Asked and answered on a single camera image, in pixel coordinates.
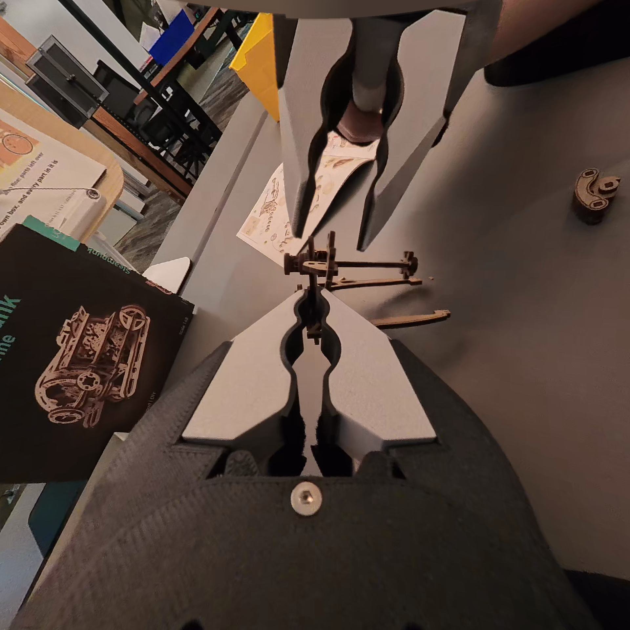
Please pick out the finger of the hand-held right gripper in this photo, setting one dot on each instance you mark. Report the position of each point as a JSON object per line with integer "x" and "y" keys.
{"x": 423, "y": 88}
{"x": 300, "y": 98}

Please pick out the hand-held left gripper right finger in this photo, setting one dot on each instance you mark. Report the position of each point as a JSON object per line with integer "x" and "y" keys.
{"x": 379, "y": 389}

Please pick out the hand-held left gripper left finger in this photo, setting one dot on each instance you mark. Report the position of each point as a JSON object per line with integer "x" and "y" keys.
{"x": 236, "y": 389}

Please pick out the wooden axle with gear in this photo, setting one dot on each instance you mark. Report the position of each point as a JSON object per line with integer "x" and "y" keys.
{"x": 408, "y": 264}

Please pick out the dark wooden model assembly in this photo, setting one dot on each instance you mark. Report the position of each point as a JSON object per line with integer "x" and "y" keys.
{"x": 315, "y": 268}

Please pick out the curved wooden link part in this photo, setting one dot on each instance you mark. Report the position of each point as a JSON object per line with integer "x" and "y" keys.
{"x": 590, "y": 197}

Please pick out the black model kit box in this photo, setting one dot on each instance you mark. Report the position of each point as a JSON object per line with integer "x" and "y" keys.
{"x": 98, "y": 344}

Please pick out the yellow plastic bin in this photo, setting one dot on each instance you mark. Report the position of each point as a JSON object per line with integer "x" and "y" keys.
{"x": 256, "y": 64}

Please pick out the flat wooden lever piece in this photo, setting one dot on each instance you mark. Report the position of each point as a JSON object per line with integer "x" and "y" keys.
{"x": 418, "y": 318}

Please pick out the thin forked wooden strut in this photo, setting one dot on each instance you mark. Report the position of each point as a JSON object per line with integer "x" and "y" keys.
{"x": 384, "y": 283}

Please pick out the open instruction booklet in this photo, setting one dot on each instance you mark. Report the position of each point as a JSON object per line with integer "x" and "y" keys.
{"x": 261, "y": 221}

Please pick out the white rounded-corner board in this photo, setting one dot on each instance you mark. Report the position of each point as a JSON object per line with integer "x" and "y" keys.
{"x": 167, "y": 273}

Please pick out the blue plastic bin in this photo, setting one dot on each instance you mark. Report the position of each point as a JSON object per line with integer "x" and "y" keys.
{"x": 172, "y": 37}

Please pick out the black textured cushion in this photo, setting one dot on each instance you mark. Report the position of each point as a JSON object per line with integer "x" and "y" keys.
{"x": 566, "y": 59}

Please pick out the round light wooden table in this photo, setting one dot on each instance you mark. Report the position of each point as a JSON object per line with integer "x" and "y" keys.
{"x": 112, "y": 182}

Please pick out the dark grey metal box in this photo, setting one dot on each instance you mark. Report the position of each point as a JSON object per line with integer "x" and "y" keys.
{"x": 59, "y": 83}

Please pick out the white printed paper sheet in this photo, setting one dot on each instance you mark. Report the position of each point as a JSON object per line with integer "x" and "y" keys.
{"x": 44, "y": 167}

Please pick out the pale post with brown base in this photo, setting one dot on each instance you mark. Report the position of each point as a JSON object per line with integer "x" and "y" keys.
{"x": 366, "y": 93}

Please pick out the wooden desk with black frame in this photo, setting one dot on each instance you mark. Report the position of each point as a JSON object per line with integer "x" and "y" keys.
{"x": 204, "y": 27}
{"x": 147, "y": 157}

